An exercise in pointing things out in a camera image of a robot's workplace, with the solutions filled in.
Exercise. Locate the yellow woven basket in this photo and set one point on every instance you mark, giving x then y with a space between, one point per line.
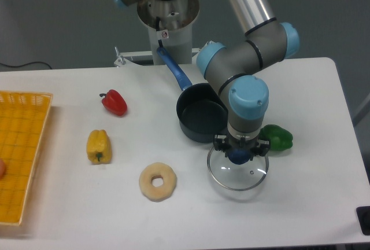
24 116

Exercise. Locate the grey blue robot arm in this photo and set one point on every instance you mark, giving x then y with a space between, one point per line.
229 71

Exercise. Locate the glass lid with blue knob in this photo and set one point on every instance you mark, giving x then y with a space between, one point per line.
237 177

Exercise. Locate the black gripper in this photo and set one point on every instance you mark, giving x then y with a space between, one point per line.
258 147

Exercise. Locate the dark pot with blue handle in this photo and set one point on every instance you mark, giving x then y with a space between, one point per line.
201 113

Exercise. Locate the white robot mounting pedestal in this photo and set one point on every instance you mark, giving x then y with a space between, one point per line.
169 24

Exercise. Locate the green bell pepper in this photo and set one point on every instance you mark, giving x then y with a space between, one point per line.
280 138

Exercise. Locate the yellow bell pepper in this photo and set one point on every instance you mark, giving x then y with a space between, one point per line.
99 148

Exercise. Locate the black device at table edge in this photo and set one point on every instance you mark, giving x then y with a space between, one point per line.
363 214

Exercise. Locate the red bell pepper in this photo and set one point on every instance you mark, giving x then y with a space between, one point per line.
114 102

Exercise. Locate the beige donut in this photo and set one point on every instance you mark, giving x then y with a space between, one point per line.
157 182

